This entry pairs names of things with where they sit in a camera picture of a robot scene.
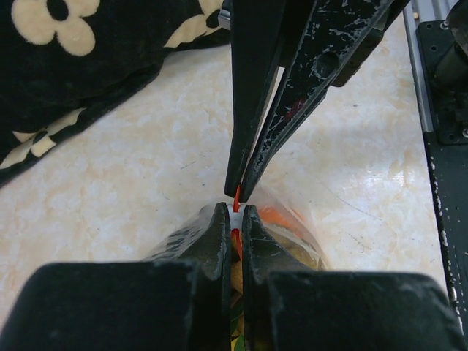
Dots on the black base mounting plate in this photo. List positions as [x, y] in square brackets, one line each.
[442, 45]

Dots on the aluminium frame rail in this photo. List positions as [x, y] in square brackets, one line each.
[411, 24]

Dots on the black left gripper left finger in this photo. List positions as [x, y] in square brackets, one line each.
[177, 298]

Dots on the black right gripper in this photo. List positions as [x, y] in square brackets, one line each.
[333, 38]

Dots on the clear zip top bag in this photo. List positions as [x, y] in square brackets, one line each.
[213, 239]

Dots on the brown longan bunch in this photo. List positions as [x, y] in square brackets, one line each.
[258, 252]

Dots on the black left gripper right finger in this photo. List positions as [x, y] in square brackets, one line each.
[289, 306]

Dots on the black floral pillow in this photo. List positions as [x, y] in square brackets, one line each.
[65, 64]

